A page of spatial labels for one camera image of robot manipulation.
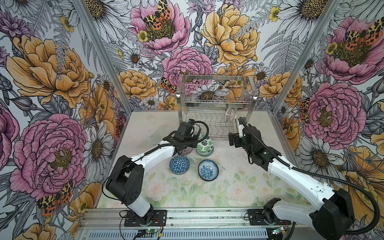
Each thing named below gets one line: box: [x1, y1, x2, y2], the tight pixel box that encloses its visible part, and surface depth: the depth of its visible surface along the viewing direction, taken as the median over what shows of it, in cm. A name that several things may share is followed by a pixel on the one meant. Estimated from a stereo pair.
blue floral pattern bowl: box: [197, 159, 219, 182], surface depth 88 cm
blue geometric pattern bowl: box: [169, 155, 191, 175], surface depth 91 cm
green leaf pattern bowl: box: [195, 133, 214, 157], surface depth 94 cm
